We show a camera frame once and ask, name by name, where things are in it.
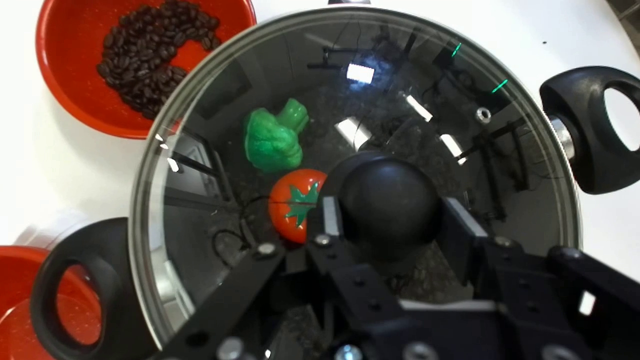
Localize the red speckled bowl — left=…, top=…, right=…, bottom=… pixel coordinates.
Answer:
left=0, top=244, right=106, bottom=360

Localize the green toy broccoli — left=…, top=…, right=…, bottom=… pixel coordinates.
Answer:
left=242, top=96, right=309, bottom=176

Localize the black cooking pot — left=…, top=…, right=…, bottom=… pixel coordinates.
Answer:
left=27, top=5, right=640, bottom=360

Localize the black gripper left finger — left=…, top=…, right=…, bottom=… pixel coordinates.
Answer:
left=155, top=194, right=376, bottom=360

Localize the coffee bean pile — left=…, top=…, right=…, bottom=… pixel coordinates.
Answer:
left=95, top=0, right=224, bottom=122

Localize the orange bowl with beans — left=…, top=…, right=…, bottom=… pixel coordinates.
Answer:
left=33, top=0, right=258, bottom=141

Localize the glass lid black knob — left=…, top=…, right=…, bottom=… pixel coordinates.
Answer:
left=127, top=5, right=582, bottom=352

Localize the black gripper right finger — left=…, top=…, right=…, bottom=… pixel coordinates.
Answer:
left=438, top=195, right=640, bottom=360

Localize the red toy tomato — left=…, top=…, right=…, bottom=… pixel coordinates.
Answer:
left=265, top=165, right=329, bottom=246

